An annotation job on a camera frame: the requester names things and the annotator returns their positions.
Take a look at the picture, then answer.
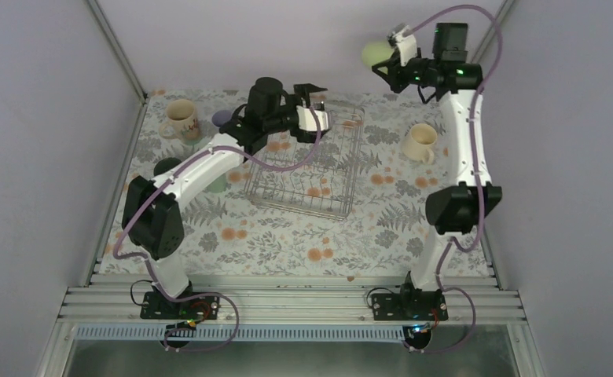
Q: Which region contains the light green cup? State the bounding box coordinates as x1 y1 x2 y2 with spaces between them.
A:
362 40 395 69

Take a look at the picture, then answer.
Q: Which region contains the lilac cup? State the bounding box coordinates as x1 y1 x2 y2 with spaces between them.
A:
211 110 233 127

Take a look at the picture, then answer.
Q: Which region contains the cream mug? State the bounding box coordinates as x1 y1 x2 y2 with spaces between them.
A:
400 123 438 165

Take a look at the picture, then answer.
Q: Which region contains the mint green tumbler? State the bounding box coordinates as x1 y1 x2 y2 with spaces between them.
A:
206 174 228 193

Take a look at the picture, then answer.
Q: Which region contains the coral pattern mug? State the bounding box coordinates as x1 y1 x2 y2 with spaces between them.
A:
159 99 200 145

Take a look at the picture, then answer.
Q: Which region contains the dark grey mug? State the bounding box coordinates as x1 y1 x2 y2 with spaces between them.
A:
153 157 182 176

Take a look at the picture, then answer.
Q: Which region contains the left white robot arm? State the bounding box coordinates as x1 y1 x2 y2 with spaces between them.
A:
113 77 331 318

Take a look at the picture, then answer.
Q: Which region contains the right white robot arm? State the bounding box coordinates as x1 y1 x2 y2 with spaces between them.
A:
370 23 502 320

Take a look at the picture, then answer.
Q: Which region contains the floral table mat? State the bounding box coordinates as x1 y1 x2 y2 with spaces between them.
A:
101 89 490 278

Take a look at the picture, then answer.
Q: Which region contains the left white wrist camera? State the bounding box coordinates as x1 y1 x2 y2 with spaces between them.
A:
295 105 331 133

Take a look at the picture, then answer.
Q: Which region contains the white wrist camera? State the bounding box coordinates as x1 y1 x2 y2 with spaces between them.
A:
387 24 419 67
295 105 331 133

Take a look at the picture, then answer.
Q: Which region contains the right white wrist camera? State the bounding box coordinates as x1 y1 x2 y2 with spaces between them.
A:
387 24 419 67

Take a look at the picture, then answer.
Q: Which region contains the wire dish rack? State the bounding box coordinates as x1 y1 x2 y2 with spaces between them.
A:
244 100 365 220

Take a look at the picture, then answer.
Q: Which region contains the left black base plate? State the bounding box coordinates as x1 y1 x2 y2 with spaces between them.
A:
139 291 220 321

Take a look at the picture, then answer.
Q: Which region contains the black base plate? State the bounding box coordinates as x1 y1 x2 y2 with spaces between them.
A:
370 291 449 321
139 291 220 321

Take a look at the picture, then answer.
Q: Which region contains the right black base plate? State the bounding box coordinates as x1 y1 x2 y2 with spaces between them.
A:
370 291 449 321

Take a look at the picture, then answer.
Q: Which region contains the aluminium rail frame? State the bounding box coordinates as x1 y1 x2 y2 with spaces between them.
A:
38 261 544 376

